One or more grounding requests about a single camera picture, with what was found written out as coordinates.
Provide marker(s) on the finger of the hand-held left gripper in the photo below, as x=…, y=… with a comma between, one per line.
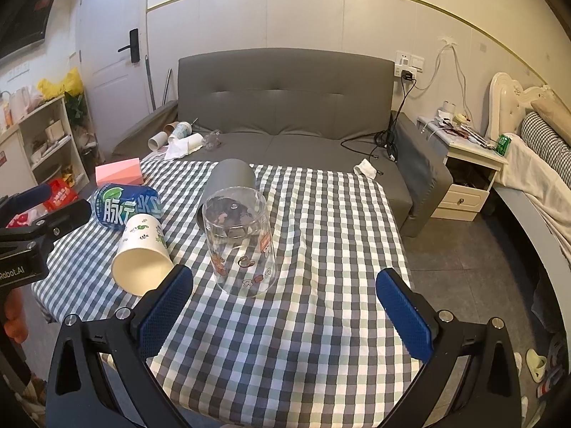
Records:
x=31, y=196
x=67, y=216

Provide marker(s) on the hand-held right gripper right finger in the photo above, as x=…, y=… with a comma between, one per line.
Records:
x=403, y=316

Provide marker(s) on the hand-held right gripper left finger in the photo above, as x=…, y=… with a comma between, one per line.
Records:
x=165, y=316

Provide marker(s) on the clear printed glass cup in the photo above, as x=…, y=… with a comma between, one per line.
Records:
x=241, y=249

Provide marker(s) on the leaf print paper cup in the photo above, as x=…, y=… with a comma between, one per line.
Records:
x=142, y=267

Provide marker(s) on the plain white paper cup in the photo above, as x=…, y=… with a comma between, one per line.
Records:
x=158, y=141

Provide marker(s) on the brown paper cup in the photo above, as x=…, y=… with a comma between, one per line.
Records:
x=171, y=128

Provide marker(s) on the drink cup with straw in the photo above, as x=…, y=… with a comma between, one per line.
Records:
x=182, y=130

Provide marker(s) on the grey cup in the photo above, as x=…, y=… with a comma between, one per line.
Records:
x=232, y=174

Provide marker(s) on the person's left hand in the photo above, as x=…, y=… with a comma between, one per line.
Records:
x=13, y=326

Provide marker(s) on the red snack packet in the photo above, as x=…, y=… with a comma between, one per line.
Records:
x=60, y=194

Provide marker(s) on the white cabinet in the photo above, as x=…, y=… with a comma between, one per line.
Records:
x=15, y=160

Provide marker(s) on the blue drink bottle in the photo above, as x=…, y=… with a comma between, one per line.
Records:
x=116, y=205

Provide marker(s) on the pink box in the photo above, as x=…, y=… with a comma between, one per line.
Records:
x=118, y=171

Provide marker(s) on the white open shelf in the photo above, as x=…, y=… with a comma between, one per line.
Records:
x=58, y=111

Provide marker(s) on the checkered tablecloth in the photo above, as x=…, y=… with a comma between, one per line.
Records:
x=312, y=276

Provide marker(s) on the yellow plastic bag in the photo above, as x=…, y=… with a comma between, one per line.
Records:
x=58, y=84

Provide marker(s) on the pale green slipper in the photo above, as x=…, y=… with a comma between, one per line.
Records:
x=536, y=364

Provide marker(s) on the small white cloth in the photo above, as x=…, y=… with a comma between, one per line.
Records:
x=366, y=168

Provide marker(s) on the white nightstand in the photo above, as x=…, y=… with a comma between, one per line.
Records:
x=468, y=174

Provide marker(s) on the clear plastic wrapper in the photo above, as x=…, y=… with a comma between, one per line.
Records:
x=212, y=139

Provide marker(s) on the metal pole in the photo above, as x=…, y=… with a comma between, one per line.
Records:
x=167, y=85

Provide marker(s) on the cream blanket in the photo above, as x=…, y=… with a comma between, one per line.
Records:
x=535, y=178

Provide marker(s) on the green can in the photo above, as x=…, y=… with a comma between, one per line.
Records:
x=504, y=145

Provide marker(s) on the white door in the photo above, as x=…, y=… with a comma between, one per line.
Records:
x=111, y=9

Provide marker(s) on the checkered pillow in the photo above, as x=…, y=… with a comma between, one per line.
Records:
x=546, y=142

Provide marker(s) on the white carved headboard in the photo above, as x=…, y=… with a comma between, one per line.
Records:
x=502, y=98

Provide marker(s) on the black charger plug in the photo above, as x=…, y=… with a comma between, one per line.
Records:
x=407, y=75

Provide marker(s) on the grey sofa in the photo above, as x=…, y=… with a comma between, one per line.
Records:
x=285, y=98

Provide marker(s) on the beige pillow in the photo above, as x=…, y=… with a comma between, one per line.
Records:
x=553, y=111

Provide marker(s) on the dark wall-mounted panel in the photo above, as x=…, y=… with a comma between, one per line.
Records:
x=26, y=9

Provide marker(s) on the white wall socket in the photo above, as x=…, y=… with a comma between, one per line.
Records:
x=408, y=61

